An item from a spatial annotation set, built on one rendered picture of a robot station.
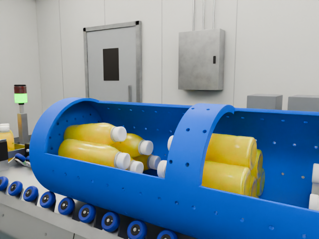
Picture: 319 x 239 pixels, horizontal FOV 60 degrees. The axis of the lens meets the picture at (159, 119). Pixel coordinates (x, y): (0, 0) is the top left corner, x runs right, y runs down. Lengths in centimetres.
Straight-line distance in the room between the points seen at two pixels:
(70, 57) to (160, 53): 203
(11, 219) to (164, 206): 55
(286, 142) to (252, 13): 338
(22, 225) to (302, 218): 73
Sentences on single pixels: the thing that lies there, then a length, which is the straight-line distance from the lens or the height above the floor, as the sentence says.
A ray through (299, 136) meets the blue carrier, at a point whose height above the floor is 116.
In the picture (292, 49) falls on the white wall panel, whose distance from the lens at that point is 384.
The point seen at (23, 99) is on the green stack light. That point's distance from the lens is 170.
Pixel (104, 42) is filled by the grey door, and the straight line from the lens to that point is 509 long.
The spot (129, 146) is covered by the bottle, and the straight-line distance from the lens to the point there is 74.
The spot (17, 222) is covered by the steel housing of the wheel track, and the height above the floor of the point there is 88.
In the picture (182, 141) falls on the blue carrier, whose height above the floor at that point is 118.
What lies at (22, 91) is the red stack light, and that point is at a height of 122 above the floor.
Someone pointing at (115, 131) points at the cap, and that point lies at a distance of 71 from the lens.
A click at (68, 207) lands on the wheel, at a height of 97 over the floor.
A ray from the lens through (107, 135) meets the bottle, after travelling 72.
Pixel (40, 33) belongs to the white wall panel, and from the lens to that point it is 646.
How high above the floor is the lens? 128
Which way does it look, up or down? 8 degrees down
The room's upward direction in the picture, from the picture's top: straight up
